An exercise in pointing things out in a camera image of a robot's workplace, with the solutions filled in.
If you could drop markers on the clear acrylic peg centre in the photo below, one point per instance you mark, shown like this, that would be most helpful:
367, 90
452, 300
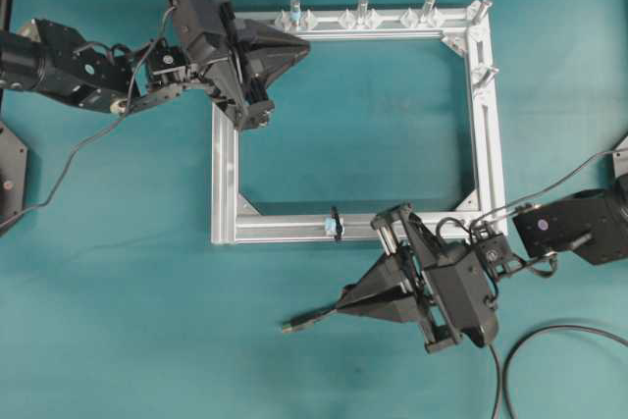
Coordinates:
362, 17

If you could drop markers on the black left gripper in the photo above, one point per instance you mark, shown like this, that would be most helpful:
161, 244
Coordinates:
258, 55

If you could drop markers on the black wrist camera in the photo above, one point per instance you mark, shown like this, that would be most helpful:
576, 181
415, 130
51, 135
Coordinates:
460, 288
200, 30

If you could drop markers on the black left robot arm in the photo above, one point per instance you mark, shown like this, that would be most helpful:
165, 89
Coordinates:
57, 62

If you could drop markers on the black zip tie loop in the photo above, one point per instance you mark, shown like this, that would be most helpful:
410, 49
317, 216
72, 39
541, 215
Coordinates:
338, 227

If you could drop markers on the clear peg with blue band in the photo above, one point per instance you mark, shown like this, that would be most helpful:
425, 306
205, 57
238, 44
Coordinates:
296, 19

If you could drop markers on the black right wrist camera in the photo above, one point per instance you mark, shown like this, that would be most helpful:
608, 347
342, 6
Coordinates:
460, 288

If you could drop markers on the clear acrylic peg right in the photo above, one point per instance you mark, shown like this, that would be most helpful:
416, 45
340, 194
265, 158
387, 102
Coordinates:
428, 15

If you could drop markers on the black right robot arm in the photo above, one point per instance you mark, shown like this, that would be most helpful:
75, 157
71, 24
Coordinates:
590, 223

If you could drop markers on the blue tape piece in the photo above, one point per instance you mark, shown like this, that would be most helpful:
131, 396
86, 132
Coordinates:
329, 226

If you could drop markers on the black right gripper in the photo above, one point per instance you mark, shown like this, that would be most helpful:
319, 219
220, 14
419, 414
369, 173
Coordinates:
394, 289

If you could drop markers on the silver aluminium extrusion frame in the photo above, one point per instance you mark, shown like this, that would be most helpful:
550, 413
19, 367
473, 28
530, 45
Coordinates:
233, 219

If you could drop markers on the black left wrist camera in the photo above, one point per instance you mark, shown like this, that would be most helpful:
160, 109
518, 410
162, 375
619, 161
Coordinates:
200, 30

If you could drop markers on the clear acrylic corner peg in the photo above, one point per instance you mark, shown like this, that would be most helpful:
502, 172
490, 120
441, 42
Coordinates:
477, 10

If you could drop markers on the clear acrylic side peg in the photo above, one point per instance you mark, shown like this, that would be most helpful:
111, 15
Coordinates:
483, 76

